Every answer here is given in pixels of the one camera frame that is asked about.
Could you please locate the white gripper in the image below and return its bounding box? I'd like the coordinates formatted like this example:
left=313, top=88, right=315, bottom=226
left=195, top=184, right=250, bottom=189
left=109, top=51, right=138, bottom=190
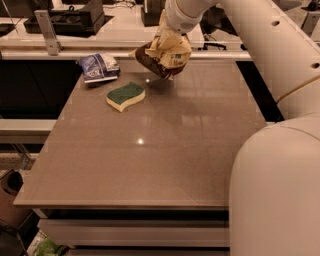
left=155, top=0, right=204, bottom=50

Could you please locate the brown chip bag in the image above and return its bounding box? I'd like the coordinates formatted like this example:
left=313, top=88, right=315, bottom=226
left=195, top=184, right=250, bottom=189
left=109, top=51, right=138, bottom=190
left=129, top=34, right=191, bottom=79

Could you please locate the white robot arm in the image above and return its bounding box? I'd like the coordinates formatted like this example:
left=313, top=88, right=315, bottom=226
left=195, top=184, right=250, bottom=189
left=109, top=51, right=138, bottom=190
left=165, top=0, right=320, bottom=256

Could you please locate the blue white chip bag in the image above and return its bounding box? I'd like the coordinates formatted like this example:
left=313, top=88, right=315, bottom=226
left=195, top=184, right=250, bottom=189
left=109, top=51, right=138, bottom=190
left=78, top=53, right=121, bottom=83

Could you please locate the green yellow sponge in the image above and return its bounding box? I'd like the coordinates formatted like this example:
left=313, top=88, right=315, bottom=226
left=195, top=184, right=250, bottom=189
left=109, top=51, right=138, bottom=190
left=106, top=82, right=145, bottom=112

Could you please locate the black box on desk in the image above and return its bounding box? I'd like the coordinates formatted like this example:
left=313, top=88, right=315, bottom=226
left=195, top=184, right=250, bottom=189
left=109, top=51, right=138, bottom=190
left=141, top=0, right=166, bottom=27

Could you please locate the black office chair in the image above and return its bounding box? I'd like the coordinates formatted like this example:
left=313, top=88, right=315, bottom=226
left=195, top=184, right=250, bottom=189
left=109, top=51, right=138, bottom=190
left=200, top=6, right=241, bottom=50

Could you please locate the black tray on desk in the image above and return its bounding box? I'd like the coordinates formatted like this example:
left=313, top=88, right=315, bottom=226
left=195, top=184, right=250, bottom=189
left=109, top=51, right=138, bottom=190
left=35, top=0, right=112, bottom=38

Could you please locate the brown bin on floor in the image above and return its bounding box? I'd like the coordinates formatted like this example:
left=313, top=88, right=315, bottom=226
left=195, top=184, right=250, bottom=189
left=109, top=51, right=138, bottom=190
left=0, top=169, right=31, bottom=227

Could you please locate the white drawer front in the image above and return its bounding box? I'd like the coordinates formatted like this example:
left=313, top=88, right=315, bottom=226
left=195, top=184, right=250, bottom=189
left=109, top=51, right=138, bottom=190
left=39, top=219, right=230, bottom=248

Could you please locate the green object on floor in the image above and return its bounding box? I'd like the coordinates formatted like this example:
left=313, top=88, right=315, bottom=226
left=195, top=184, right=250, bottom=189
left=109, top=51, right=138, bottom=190
left=33, top=238, right=70, bottom=256

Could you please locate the left metal rail bracket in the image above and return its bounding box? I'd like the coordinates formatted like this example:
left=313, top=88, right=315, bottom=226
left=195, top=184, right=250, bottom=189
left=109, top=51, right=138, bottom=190
left=34, top=10, right=61, bottom=56

